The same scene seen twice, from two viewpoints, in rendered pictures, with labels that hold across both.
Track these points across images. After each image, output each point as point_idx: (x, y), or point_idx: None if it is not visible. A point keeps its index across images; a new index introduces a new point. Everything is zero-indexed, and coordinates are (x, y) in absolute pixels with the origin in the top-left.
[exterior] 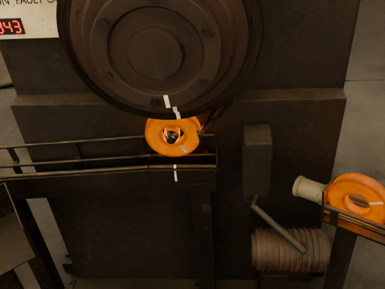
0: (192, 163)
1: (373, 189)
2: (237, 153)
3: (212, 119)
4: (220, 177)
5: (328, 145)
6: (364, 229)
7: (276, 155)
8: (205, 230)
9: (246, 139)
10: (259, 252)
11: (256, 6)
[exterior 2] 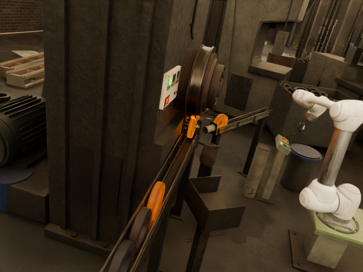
0: (184, 142)
1: (226, 115)
2: (186, 132)
3: (204, 113)
4: None
5: None
6: (222, 130)
7: None
8: (190, 168)
9: (200, 119)
10: (213, 156)
11: None
